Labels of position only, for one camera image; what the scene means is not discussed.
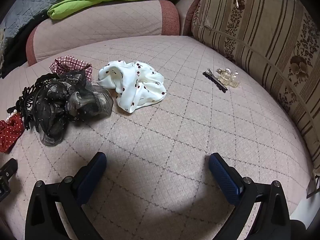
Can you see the pink bolster pillow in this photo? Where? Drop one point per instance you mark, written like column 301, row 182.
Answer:
column 100, row 22

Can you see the pink back cushion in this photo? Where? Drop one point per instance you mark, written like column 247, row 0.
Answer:
column 186, row 7

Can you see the black lace hair clip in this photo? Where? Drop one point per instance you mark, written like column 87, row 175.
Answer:
column 22, row 100

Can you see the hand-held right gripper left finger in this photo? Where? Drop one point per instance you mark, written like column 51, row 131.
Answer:
column 96, row 165

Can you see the black alligator hair clip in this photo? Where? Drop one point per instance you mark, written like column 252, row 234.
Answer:
column 215, row 80

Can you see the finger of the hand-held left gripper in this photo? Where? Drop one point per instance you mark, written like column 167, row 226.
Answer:
column 3, row 190
column 10, row 168

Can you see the clear yellow claw clip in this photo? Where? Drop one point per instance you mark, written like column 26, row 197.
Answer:
column 228, row 78

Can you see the black cloth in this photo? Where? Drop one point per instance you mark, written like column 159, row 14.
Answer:
column 17, row 47

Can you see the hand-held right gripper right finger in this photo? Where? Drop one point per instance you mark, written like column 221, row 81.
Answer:
column 221, row 172

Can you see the grey quilted pillow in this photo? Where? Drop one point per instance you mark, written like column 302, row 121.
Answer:
column 27, row 7

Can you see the red polka dot bow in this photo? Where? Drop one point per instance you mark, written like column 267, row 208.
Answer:
column 10, row 135

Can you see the striped floral cushion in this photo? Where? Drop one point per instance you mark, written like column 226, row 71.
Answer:
column 262, row 35

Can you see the red plaid scrunchie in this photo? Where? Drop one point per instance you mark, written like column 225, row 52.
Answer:
column 65, row 63

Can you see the leopard print cloth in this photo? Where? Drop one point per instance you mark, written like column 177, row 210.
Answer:
column 2, row 47

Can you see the black organza scrunchie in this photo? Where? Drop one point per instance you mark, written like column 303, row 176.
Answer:
column 58, row 105

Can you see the white cherry print scrunchie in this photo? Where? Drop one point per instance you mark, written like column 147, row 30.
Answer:
column 132, row 85

